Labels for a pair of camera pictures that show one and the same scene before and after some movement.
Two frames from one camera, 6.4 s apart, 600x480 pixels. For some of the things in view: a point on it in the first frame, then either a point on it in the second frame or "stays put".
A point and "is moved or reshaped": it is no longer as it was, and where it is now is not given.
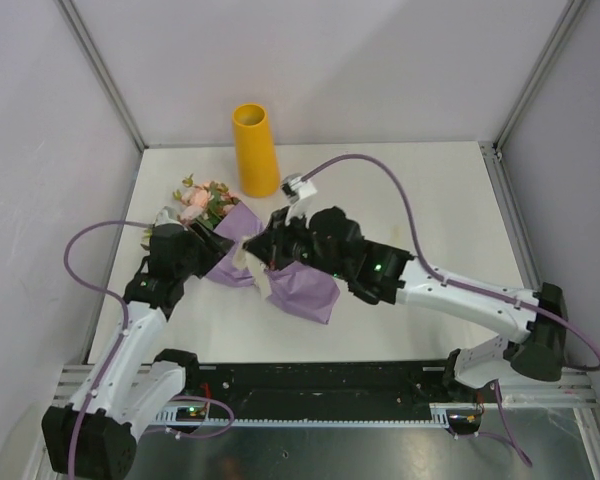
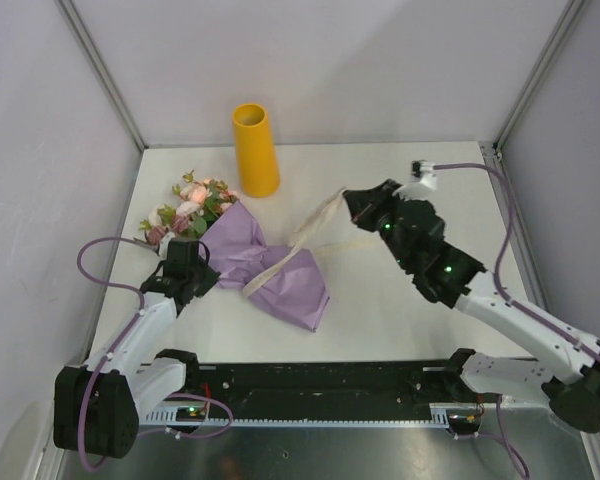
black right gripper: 268,245 → 363,205
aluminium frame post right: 571,15 stays put
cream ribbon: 245,260 is moved or reshaped
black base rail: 320,389 stays put
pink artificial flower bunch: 204,203 stays put
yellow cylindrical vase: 257,163 stays put
